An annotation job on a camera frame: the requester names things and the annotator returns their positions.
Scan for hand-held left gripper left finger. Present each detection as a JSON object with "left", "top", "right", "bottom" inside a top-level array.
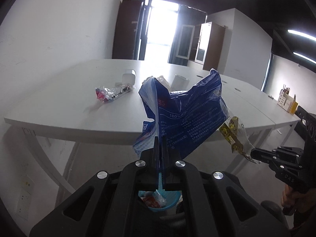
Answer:
[{"left": 30, "top": 137, "right": 160, "bottom": 237}]

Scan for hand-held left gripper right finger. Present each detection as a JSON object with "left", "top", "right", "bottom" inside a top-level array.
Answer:
[{"left": 162, "top": 137, "right": 290, "bottom": 237}]

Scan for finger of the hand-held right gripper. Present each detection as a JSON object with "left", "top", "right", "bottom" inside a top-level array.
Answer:
[
  {"left": 250, "top": 150, "right": 276, "bottom": 165},
  {"left": 255, "top": 147, "right": 281, "bottom": 154}
]

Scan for yellow print clear wrapper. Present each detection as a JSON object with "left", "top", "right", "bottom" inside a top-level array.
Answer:
[{"left": 218, "top": 116, "right": 261, "bottom": 165}]

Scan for clear bubble plastic bag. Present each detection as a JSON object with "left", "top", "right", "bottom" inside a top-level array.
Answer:
[{"left": 153, "top": 190, "right": 168, "bottom": 205}]

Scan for red snack wrapper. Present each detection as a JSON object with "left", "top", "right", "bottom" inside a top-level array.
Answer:
[{"left": 141, "top": 195, "right": 161, "bottom": 207}]

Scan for blue plastic wastebasket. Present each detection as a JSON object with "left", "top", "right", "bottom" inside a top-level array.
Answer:
[{"left": 138, "top": 190, "right": 182, "bottom": 213}]

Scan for blue tissue pack bag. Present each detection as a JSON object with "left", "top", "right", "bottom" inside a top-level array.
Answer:
[{"left": 133, "top": 69, "right": 231, "bottom": 164}]

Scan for small white box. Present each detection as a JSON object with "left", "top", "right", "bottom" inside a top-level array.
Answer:
[{"left": 123, "top": 70, "right": 137, "bottom": 86}]

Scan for person's right hand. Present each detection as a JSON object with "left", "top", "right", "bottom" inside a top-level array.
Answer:
[{"left": 281, "top": 184, "right": 293, "bottom": 208}]

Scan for white desk organizer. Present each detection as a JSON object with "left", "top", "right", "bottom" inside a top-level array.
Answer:
[{"left": 276, "top": 85, "right": 298, "bottom": 112}]

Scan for pink silver snack wrapper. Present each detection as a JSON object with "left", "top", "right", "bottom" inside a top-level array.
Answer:
[{"left": 96, "top": 85, "right": 135, "bottom": 103}]

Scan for long ceiling light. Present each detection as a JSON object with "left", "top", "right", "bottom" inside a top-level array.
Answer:
[
  {"left": 293, "top": 52, "right": 316, "bottom": 64},
  {"left": 288, "top": 29, "right": 316, "bottom": 42}
]

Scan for white table leg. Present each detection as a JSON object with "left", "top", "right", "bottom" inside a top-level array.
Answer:
[{"left": 30, "top": 133, "right": 79, "bottom": 195}]

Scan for wooden cabinet with glass doors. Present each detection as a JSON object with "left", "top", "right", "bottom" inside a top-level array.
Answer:
[{"left": 174, "top": 22, "right": 226, "bottom": 71}]

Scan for glass balcony door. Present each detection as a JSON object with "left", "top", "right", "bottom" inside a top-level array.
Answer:
[{"left": 142, "top": 0, "right": 179, "bottom": 63}]

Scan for dark wooden wardrobe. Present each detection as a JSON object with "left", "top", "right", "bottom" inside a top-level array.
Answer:
[{"left": 112, "top": 0, "right": 145, "bottom": 60}]

